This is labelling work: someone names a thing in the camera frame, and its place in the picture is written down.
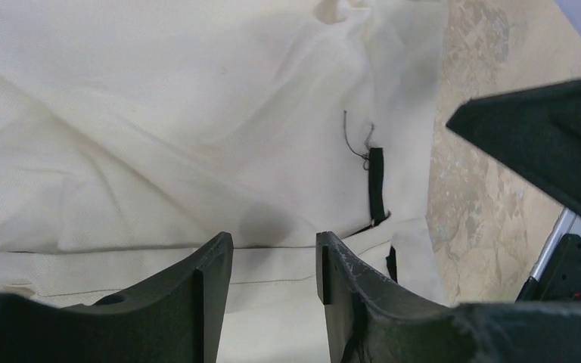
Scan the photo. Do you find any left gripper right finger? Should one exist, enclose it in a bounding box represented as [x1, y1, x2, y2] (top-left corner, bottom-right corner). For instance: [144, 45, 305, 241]
[316, 231, 581, 362]

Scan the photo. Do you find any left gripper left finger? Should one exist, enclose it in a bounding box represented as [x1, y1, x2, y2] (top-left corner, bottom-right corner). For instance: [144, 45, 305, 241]
[0, 232, 233, 362]

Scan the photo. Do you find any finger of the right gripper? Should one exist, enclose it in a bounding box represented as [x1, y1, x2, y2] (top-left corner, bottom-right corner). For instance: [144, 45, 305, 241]
[446, 79, 581, 216]

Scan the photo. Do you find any beige canvas backpack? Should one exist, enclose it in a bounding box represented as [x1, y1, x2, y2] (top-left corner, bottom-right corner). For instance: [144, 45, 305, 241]
[0, 1, 447, 362]

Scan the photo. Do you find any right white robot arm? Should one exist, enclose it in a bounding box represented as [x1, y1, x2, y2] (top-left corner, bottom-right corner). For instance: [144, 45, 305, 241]
[446, 78, 581, 301]

